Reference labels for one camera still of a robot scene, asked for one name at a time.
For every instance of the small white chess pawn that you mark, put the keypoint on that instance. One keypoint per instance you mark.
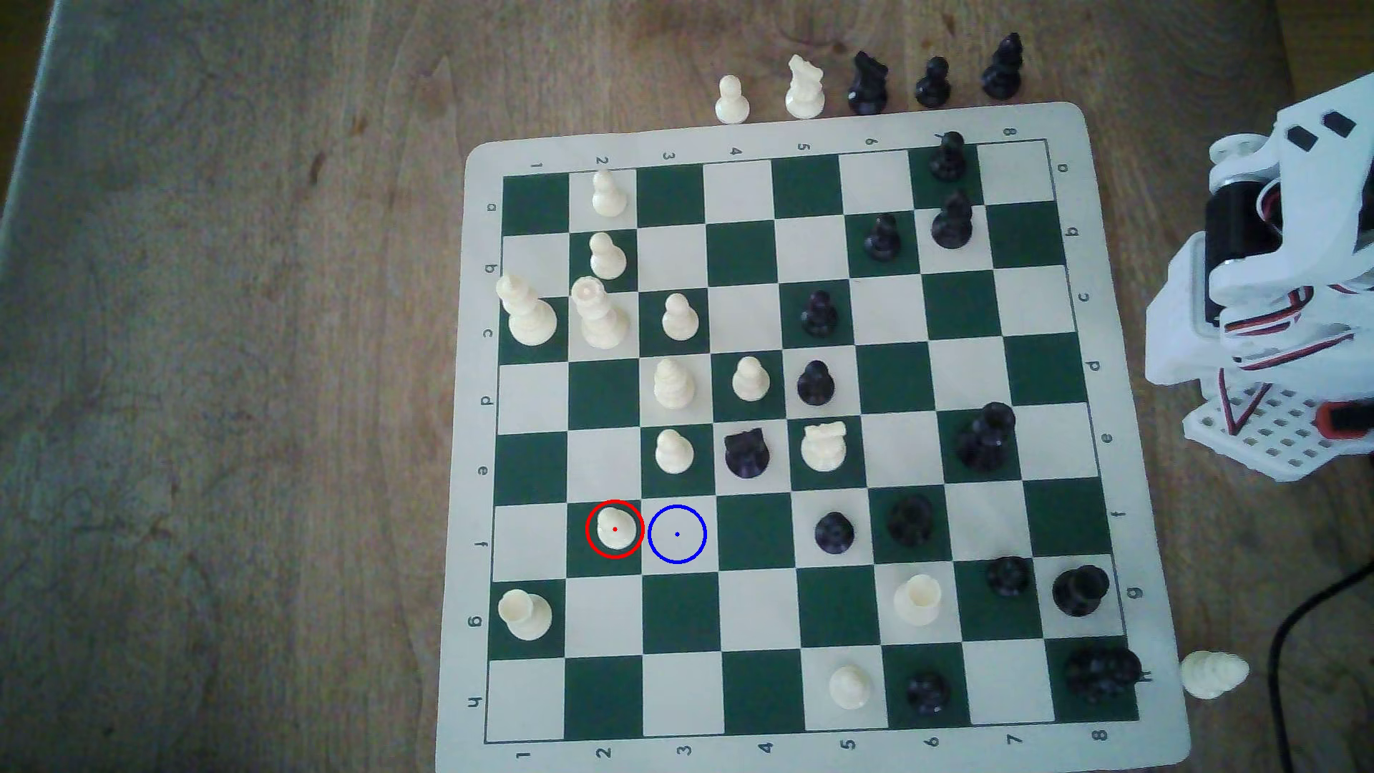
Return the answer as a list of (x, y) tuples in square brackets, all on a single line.
[(615, 532)]

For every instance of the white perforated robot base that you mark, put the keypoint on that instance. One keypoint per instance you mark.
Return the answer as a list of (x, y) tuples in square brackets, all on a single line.
[(1277, 435)]

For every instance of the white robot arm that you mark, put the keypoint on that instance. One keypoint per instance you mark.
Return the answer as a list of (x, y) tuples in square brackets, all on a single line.
[(1181, 322)]

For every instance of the black chess bishop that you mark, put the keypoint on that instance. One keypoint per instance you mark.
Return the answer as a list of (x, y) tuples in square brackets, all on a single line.
[(1003, 73), (952, 222)]

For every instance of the black chess pawn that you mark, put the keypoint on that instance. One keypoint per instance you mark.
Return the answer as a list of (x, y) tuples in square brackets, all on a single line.
[(1008, 577), (882, 239), (948, 159), (933, 86), (816, 384), (834, 534), (927, 695), (819, 316)]

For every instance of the black chess queen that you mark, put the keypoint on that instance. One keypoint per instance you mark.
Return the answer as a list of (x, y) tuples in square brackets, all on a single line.
[(984, 440)]

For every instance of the black chess knight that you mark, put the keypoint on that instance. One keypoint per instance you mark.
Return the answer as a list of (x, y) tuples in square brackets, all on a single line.
[(867, 88), (747, 454)]

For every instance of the black chess rook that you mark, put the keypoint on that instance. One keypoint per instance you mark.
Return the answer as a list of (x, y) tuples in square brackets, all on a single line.
[(1080, 592), (910, 520)]

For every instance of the toppled white chess bishop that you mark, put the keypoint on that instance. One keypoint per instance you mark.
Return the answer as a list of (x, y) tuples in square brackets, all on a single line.
[(1214, 675)]

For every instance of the white chess knight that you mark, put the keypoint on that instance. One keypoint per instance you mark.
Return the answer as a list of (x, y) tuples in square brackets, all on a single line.
[(823, 448), (804, 94)]

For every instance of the black chess king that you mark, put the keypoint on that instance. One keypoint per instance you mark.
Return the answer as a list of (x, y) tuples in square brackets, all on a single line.
[(1101, 672)]

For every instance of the white chess rook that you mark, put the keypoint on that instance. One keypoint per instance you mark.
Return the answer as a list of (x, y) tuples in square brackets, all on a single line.
[(918, 601), (525, 615)]

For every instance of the white chess queen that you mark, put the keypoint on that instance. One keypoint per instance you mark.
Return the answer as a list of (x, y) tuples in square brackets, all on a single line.
[(674, 385)]

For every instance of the tall white chess king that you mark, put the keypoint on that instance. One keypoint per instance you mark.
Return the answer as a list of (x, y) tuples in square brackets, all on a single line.
[(600, 318)]

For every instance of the green white chess board mat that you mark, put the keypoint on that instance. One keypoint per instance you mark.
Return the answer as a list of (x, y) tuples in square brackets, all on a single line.
[(687, 612)]

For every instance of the red black clamp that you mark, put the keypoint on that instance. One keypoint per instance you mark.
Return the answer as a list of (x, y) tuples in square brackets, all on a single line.
[(1347, 420)]

